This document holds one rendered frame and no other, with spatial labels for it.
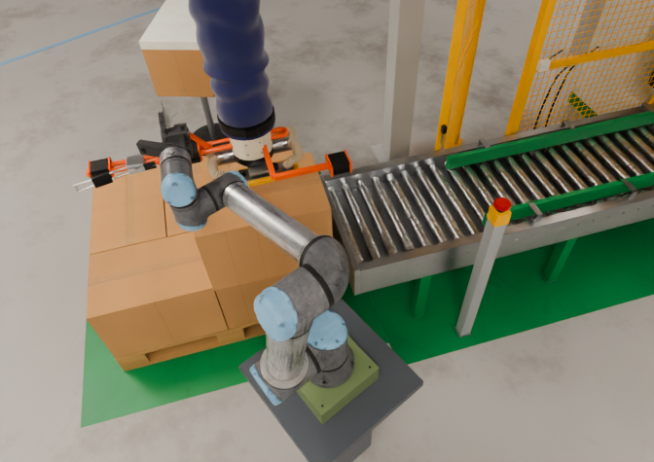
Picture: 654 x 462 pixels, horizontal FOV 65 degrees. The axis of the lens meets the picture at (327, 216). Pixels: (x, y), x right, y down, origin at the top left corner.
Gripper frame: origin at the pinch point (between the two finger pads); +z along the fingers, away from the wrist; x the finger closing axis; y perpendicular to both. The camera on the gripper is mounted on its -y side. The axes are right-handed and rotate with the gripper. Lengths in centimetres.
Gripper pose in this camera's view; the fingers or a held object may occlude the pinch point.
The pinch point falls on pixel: (164, 120)
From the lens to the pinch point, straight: 176.7
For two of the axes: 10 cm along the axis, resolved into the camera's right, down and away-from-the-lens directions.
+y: 9.6, -2.2, 1.5
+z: -2.6, -7.1, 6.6
